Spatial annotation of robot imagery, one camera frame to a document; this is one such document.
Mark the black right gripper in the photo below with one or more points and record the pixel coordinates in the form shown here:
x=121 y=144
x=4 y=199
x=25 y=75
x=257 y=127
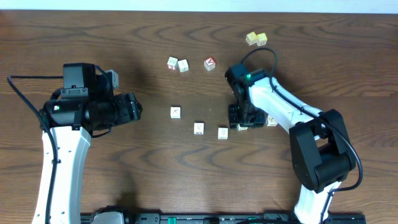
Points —
x=259 y=121

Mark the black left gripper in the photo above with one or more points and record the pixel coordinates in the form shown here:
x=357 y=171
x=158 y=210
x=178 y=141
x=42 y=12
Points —
x=130 y=107

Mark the white block green Z side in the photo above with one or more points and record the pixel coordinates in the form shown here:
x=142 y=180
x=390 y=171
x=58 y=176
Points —
x=241 y=128

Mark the white block red U side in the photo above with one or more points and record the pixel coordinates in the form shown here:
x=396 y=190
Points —
x=223 y=133

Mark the block with blue side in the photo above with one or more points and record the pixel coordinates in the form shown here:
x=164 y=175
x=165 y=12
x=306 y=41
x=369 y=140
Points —
x=270 y=121

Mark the white block yellow W side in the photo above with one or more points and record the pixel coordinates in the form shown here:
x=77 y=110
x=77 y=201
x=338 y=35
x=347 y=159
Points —
x=199 y=128

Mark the white block green 4 side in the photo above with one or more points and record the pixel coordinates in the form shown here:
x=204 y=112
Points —
x=175 y=112

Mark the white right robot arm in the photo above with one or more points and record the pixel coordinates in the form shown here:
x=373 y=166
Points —
x=323 y=158

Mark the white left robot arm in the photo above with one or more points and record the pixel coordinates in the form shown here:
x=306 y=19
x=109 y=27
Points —
x=73 y=123

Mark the red letter A block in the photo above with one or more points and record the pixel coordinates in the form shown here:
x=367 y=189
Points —
x=209 y=63

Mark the white block red bottom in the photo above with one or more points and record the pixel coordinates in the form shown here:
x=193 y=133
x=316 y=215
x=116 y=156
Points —
x=172 y=63

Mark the white block beside red-bottom block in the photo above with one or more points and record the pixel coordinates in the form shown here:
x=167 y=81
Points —
x=183 y=65

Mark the yellow block left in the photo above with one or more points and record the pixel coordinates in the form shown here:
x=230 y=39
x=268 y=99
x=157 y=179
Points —
x=251 y=38

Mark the yellow block right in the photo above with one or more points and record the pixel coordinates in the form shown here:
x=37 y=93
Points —
x=261 y=39

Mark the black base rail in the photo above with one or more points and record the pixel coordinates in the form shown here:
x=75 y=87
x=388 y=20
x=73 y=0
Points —
x=113 y=214

